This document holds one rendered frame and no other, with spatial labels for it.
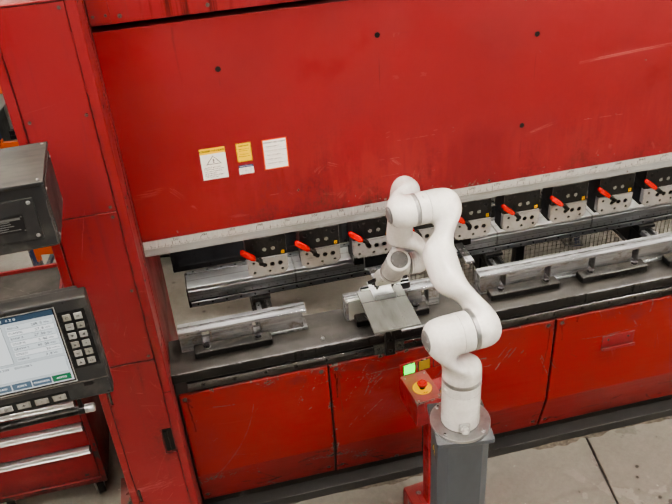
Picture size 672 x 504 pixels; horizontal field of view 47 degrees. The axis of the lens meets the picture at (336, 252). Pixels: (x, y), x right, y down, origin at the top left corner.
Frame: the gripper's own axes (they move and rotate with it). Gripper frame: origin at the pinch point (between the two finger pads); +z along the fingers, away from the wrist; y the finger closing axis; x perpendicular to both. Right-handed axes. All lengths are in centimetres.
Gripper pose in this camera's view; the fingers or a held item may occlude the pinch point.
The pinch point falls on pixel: (384, 283)
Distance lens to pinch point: 295.6
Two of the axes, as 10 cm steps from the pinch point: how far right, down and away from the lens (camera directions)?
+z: -1.0, 3.0, 9.5
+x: 2.1, 9.4, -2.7
